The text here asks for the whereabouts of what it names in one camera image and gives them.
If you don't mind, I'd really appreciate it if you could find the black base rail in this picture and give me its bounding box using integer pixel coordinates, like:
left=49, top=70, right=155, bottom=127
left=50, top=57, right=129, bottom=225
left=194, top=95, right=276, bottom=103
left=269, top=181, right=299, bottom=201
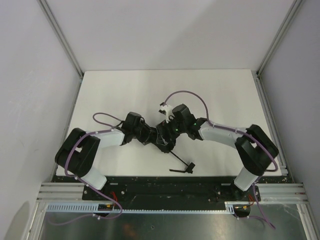
left=82, top=175, right=262, bottom=203

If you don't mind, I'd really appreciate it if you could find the left aluminium frame post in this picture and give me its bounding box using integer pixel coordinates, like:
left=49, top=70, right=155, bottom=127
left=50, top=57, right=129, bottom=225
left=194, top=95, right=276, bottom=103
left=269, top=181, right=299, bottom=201
left=36, top=0, right=85, bottom=81

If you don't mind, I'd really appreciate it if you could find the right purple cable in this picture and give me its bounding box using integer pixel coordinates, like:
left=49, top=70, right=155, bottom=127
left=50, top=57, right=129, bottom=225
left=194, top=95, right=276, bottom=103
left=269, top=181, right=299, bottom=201
left=163, top=90, right=211, bottom=123

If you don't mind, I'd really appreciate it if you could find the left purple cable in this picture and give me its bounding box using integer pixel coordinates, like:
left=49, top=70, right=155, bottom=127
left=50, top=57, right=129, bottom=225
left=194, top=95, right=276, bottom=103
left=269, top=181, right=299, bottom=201
left=92, top=112, right=125, bottom=131

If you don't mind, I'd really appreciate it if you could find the purple cable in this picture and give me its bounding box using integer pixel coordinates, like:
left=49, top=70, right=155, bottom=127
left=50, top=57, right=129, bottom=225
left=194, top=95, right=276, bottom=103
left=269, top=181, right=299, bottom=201
left=163, top=90, right=211, bottom=123
left=92, top=112, right=125, bottom=131

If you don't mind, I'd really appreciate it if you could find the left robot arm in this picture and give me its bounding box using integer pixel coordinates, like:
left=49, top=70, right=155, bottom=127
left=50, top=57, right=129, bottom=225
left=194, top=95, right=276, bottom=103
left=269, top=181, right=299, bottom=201
left=54, top=112, right=158, bottom=190

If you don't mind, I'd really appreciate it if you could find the slotted cable duct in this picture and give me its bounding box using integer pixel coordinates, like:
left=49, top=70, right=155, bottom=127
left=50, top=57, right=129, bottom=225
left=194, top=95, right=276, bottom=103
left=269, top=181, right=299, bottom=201
left=46, top=201, right=237, bottom=215

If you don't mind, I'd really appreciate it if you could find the aluminium frame post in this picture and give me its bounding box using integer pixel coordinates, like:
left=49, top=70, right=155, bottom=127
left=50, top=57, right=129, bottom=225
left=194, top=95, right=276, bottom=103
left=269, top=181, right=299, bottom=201
left=36, top=0, right=85, bottom=81
left=256, top=0, right=305, bottom=76

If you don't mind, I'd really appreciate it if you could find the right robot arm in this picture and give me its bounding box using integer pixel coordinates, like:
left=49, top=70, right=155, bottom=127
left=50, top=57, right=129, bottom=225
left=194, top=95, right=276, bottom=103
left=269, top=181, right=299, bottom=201
left=155, top=103, right=279, bottom=200

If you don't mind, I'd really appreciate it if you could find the right aluminium frame post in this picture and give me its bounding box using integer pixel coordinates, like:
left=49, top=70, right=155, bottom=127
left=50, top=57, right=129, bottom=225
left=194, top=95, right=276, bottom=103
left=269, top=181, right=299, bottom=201
left=256, top=0, right=305, bottom=76

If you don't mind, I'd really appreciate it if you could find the black folding umbrella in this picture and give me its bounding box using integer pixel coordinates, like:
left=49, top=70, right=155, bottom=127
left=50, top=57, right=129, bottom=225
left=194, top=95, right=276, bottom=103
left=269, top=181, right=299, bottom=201
left=152, top=124, right=196, bottom=175

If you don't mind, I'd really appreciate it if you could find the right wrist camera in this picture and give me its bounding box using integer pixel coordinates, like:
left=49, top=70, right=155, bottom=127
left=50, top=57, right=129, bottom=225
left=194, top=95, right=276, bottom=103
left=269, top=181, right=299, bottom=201
left=159, top=102, right=173, bottom=123

